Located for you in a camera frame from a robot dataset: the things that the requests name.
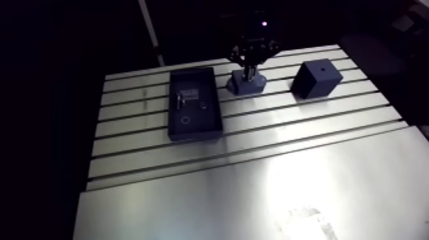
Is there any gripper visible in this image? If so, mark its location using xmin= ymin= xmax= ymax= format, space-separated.
xmin=229 ymin=13 xmax=281 ymax=82

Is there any dark blue-grey housing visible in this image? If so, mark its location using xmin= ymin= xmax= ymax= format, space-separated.
xmin=226 ymin=68 xmax=268 ymax=96

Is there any dark blue-grey block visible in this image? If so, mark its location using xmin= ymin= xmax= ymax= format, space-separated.
xmin=290 ymin=58 xmax=343 ymax=100

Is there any dark blue-grey tray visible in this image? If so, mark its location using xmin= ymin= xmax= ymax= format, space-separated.
xmin=167 ymin=66 xmax=224 ymax=142

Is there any pale post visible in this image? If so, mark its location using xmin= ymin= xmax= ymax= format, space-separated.
xmin=137 ymin=0 xmax=166 ymax=67

